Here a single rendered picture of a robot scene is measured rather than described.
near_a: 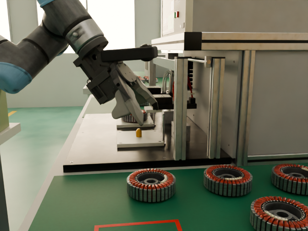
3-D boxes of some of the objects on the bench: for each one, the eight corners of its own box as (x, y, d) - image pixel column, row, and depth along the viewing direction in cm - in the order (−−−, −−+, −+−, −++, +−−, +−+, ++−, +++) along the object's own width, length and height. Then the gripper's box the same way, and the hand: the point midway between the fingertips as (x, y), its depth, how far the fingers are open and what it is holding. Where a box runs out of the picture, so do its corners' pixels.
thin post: (161, 145, 95) (161, 115, 93) (160, 143, 97) (160, 113, 94) (166, 145, 95) (166, 114, 93) (165, 143, 97) (165, 113, 95)
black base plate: (63, 173, 79) (62, 165, 79) (85, 118, 141) (85, 113, 141) (230, 164, 85) (231, 156, 85) (181, 115, 147) (182, 111, 147)
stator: (197, 178, 75) (197, 165, 74) (237, 175, 77) (238, 162, 76) (214, 200, 64) (215, 184, 64) (261, 195, 66) (262, 180, 66)
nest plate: (116, 128, 116) (116, 124, 116) (116, 118, 130) (116, 116, 130) (154, 126, 118) (154, 123, 118) (150, 118, 132) (150, 115, 132)
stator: (120, 200, 64) (119, 184, 63) (134, 179, 75) (134, 165, 74) (170, 206, 62) (171, 190, 61) (178, 183, 72) (178, 169, 72)
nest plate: (117, 147, 93) (117, 144, 92) (116, 134, 107) (116, 131, 107) (164, 145, 94) (164, 142, 94) (157, 133, 109) (157, 129, 109)
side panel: (237, 167, 83) (244, 50, 76) (233, 162, 86) (239, 50, 79) (327, 162, 87) (343, 50, 80) (320, 158, 90) (334, 50, 83)
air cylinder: (175, 141, 99) (175, 125, 97) (171, 135, 106) (171, 120, 105) (189, 141, 99) (190, 125, 98) (184, 134, 107) (185, 120, 105)
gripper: (93, 58, 75) (140, 121, 76) (51, 63, 56) (113, 146, 57) (118, 37, 72) (166, 102, 73) (83, 34, 53) (148, 122, 54)
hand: (153, 115), depth 64 cm, fingers open, 14 cm apart
